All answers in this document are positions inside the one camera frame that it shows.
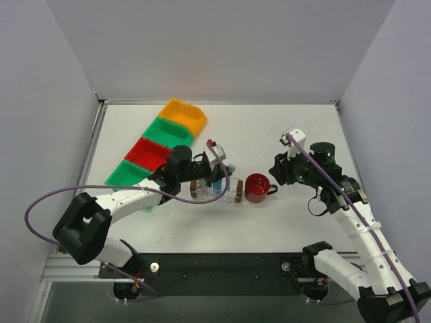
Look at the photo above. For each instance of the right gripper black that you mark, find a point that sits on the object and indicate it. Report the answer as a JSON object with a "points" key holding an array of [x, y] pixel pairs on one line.
{"points": [[281, 169]]}

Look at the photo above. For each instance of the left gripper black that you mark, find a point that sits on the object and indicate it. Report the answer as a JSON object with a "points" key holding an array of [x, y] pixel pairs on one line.
{"points": [[215, 173]]}

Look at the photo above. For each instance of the white toothpaste tube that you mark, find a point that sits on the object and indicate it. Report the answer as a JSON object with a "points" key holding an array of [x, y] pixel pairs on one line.
{"points": [[203, 185]]}

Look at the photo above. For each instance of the clear glass tray wooden handles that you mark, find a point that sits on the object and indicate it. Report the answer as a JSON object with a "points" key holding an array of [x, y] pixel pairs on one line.
{"points": [[235, 194]]}

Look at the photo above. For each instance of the red cup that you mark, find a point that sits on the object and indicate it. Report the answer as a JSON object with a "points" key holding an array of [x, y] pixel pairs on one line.
{"points": [[258, 187]]}

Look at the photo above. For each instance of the blue toothpaste box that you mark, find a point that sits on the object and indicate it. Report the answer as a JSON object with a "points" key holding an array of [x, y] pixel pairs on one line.
{"points": [[217, 187]]}

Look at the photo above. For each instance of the white toothbrush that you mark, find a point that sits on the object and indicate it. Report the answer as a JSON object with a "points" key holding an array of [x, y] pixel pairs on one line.
{"points": [[231, 168]]}

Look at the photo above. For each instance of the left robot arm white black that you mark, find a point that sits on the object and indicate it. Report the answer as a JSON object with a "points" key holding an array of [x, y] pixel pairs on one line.
{"points": [[83, 229]]}

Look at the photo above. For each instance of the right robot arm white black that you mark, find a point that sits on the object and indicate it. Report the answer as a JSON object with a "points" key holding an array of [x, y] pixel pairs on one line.
{"points": [[384, 290]]}

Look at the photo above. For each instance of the red plastic bin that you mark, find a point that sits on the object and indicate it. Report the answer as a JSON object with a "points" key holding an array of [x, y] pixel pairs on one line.
{"points": [[148, 154]]}

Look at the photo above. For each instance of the green plastic bin upper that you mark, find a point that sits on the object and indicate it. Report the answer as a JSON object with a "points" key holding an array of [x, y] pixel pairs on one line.
{"points": [[168, 134]]}

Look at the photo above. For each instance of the green plastic bin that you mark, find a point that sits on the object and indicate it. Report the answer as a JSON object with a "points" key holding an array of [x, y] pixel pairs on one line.
{"points": [[168, 134], [127, 174]]}

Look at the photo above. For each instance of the green plastic bin lower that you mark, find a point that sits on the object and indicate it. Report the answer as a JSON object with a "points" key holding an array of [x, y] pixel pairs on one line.
{"points": [[127, 174]]}

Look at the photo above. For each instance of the yellow plastic bin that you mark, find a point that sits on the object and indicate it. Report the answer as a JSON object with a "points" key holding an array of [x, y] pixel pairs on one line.
{"points": [[186, 115]]}

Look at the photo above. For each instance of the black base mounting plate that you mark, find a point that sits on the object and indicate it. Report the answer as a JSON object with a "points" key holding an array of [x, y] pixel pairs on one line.
{"points": [[317, 289]]}

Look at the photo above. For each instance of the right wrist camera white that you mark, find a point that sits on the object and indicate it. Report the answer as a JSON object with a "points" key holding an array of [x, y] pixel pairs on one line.
{"points": [[293, 139]]}

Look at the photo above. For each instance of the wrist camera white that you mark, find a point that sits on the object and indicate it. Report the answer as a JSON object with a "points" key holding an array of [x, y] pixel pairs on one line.
{"points": [[215, 154], [293, 139]]}

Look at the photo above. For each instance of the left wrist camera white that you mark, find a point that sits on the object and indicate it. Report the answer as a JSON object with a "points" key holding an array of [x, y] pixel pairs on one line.
{"points": [[215, 154]]}

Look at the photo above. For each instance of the aluminium frame rail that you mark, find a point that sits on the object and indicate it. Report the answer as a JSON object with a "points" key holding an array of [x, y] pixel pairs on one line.
{"points": [[67, 269]]}

